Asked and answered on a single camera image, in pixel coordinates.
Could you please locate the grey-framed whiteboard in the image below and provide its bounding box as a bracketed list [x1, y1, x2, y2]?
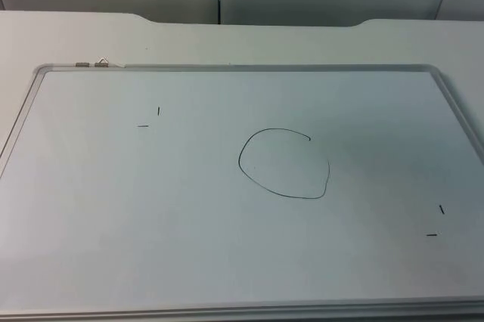
[0, 57, 484, 322]

